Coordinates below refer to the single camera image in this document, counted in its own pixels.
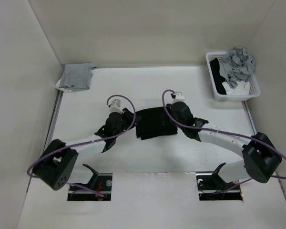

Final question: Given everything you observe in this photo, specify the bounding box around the left metal table rail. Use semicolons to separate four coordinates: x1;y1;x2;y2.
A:
41;90;63;155

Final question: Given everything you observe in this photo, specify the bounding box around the metal table rail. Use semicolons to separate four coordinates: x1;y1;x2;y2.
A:
41;90;63;155
242;101;257;135

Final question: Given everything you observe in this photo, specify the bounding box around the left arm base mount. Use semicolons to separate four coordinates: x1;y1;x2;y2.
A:
67;173;113;202

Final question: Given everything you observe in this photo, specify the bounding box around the folded grey tank top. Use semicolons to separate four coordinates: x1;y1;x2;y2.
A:
59;62;98;90

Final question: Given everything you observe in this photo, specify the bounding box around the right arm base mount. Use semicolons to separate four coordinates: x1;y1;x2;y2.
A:
196;173;243;201

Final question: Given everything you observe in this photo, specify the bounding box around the black tank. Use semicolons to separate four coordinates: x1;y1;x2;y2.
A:
210;58;226;95
136;107;177;140

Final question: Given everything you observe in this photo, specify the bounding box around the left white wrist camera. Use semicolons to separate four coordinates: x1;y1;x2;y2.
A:
109;99;123;114

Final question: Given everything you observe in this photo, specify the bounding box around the crumpled grey tank top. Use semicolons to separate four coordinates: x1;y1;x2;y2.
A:
219;46;256;89

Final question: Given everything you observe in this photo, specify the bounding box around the purple cable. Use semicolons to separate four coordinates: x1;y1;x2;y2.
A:
26;94;136;198
162;89;286;191

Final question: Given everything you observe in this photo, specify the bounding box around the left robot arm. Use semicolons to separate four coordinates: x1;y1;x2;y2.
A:
28;108;136;190

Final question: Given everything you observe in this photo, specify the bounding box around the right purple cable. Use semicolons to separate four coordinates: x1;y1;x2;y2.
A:
162;89;286;191

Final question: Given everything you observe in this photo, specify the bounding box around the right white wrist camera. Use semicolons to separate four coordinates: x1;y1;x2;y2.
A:
171;92;185;104

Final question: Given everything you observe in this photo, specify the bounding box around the right metal table rail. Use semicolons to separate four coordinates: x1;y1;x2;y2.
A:
242;101;257;135

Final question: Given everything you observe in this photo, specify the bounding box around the white tank top in basket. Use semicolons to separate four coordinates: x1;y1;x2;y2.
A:
222;81;250;95

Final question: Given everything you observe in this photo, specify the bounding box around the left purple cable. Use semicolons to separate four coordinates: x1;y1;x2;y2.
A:
26;94;136;198

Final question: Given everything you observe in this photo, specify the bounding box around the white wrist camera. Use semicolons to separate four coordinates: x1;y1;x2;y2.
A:
171;92;185;104
109;99;123;114

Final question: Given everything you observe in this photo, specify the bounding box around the folded white tank top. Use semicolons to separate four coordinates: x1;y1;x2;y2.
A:
55;66;98;93

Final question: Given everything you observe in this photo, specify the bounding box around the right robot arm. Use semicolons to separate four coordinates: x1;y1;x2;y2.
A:
164;101;282;189

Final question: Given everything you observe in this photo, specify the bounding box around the white plastic laundry basket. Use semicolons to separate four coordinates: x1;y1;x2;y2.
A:
205;51;261;102

